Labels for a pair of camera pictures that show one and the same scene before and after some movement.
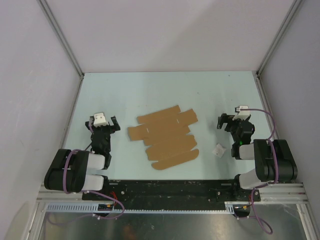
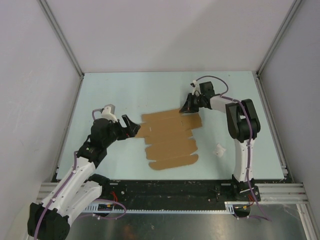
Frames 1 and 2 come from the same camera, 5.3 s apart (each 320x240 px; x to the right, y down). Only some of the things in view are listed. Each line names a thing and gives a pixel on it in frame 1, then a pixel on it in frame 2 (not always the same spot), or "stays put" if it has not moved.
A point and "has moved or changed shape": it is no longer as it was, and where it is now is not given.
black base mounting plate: [177, 191] stays put
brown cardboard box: [165, 133] has moved or changed shape
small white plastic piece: [219, 150] stays put
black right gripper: [224, 118] → [188, 107]
